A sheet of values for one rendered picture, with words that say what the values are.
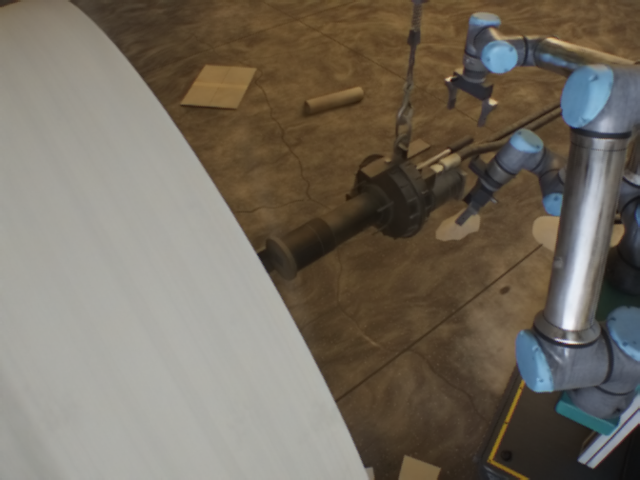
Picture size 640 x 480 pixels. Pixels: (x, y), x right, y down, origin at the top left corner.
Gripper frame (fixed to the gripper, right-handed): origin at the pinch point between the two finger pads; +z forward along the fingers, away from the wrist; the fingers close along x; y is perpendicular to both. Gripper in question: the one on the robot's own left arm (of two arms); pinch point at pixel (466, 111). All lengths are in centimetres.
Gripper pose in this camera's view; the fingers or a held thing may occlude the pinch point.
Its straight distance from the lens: 189.8
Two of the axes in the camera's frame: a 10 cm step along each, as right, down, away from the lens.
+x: 6.2, 5.7, -5.4
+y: -7.8, 4.5, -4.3
